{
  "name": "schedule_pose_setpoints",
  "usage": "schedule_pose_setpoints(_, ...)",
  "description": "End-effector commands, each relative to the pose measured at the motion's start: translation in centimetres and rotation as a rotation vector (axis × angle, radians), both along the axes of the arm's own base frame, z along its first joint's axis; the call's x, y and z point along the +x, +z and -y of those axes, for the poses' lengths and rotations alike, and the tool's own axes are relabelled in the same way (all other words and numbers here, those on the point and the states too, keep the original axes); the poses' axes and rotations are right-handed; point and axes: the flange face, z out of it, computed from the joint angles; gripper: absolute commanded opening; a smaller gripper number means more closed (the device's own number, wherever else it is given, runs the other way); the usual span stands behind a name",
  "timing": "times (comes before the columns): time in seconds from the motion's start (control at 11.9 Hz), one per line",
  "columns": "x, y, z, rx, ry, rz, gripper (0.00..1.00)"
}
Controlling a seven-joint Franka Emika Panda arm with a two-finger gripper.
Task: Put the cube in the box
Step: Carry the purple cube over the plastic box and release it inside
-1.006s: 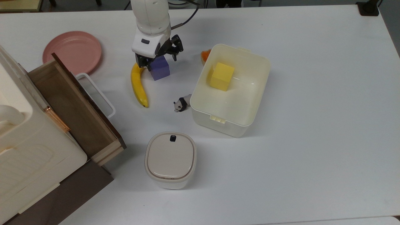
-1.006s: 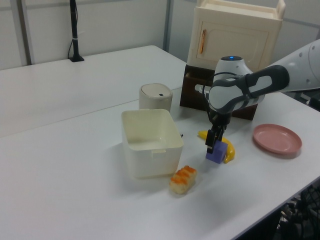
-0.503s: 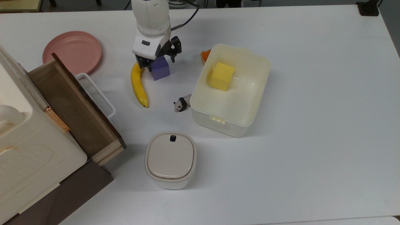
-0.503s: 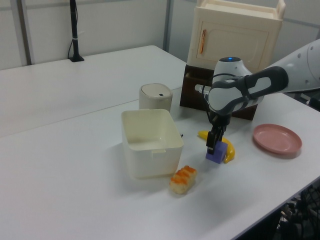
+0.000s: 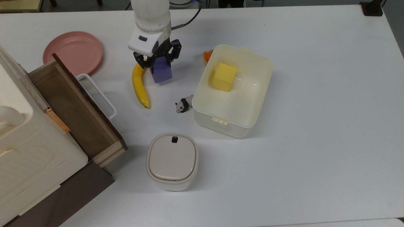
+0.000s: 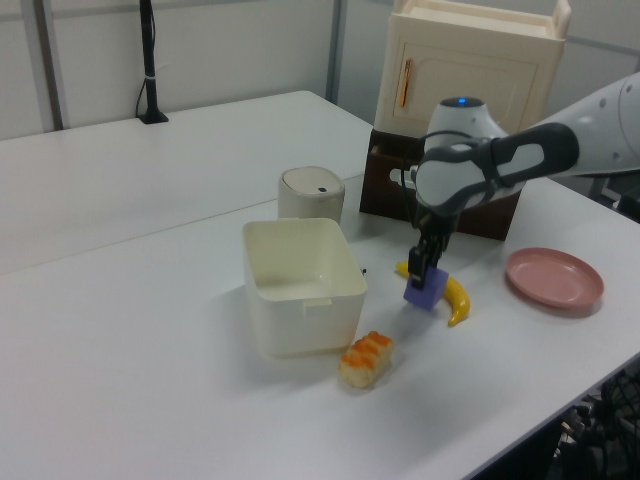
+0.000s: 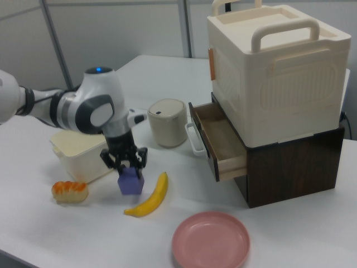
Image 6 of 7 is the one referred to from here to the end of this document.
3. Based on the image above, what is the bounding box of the white loop drawer handle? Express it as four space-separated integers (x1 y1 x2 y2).
388 166 422 193

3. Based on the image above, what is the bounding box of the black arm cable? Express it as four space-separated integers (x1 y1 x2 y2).
398 128 501 231

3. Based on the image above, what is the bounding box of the brown wooden drawer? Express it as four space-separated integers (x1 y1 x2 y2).
359 128 524 243

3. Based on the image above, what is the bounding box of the pink round plate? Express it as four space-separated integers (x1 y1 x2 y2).
504 246 605 316

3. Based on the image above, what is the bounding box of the purple cube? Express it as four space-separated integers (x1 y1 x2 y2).
403 267 450 313

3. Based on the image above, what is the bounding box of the cream plastic box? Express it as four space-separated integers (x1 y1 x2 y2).
242 217 369 360

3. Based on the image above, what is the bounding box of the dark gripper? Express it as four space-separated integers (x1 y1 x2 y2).
408 199 460 292

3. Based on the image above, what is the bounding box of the black pole cable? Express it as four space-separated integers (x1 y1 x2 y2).
135 74 151 120

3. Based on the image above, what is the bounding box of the gold cabinet door handle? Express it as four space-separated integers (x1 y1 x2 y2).
397 58 415 109

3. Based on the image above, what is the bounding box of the yellow banana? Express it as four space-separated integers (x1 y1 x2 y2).
395 260 472 329

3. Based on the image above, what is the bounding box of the black pole stand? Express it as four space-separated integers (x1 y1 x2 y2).
137 0 170 125

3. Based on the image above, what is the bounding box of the orange salmon sushi toy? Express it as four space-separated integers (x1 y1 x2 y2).
338 330 395 390

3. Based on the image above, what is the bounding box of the black equipment under table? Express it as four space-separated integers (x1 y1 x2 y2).
547 349 640 480

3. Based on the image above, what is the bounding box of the cream lidded bin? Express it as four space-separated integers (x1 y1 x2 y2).
277 165 346 226

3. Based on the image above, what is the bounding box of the cream toy cabinet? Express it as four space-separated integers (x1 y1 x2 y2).
373 0 572 140

